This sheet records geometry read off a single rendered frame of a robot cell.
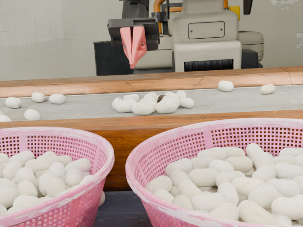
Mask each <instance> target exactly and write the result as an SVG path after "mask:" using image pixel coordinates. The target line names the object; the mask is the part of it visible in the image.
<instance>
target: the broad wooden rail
mask: <svg viewBox="0 0 303 227"><path fill-rule="evenodd" d="M220 81H229V82H232V83H233V85H234V88H238V87H258V86H263V85H268V84H272V85H274V86H286V85H303V66H292V67H274V68H248V69H229V70H211V71H192V72H174V73H148V74H129V75H111V76H93V77H66V78H48V79H29V80H11V81H0V99H2V98H9V97H14V98H22V97H32V94H33V93H35V92H38V93H42V94H43V95H44V96H51V95H52V94H63V95H90V94H110V93H130V92H150V91H179V90H198V89H218V84H219V82H220Z"/></svg>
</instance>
